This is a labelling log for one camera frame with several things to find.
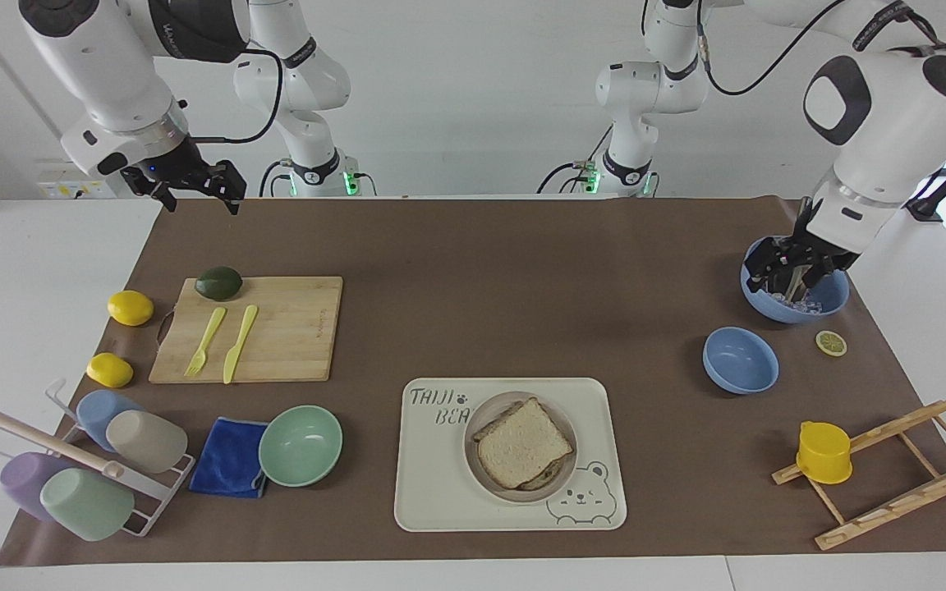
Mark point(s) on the clear ice cubes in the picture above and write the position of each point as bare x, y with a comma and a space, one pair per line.
805, 309

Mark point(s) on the bread slice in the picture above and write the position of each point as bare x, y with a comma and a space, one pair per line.
522, 443
553, 476

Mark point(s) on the blue plastic cup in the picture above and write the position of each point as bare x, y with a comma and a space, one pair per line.
95, 410

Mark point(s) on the large blue bowl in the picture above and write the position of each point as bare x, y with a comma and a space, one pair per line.
830, 304

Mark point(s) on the mint green plastic cup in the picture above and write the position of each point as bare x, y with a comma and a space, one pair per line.
87, 505

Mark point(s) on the white wall socket box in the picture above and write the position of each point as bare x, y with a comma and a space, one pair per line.
71, 185

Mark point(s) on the lemon slice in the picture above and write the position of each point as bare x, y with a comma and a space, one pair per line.
831, 343

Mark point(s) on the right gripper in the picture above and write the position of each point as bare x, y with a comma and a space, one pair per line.
167, 168

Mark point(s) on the blue folded cloth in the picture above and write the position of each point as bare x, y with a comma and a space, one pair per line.
227, 460

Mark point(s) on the purple plastic cup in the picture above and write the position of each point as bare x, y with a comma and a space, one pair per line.
23, 484

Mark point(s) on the yellow lemon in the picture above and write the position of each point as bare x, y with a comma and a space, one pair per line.
110, 370
130, 308

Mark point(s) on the dark green avocado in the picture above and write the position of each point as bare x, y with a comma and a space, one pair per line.
219, 284

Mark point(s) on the cream tray with bear print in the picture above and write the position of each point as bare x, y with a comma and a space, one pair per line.
432, 484

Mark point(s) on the beige round plate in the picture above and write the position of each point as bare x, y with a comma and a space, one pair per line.
485, 480

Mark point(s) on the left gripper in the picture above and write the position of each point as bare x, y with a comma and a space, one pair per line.
826, 256

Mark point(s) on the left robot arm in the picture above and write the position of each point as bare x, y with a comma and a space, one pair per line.
900, 123

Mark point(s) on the mint green bowl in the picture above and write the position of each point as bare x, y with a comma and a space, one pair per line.
300, 446

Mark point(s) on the beige plastic cup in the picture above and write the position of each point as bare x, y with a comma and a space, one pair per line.
149, 442

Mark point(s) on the small blue bowl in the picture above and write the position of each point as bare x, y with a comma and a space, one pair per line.
740, 361

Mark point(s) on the yellow-green plastic fork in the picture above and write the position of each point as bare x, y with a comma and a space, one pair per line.
206, 341

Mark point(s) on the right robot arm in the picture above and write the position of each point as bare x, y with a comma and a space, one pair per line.
103, 66

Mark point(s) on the wooden folding rack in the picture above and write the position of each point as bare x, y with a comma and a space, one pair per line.
892, 505

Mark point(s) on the yellow-green plastic knife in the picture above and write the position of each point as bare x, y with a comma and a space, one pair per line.
239, 345

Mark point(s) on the wooden cutting board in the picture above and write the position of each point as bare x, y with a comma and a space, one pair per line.
292, 336

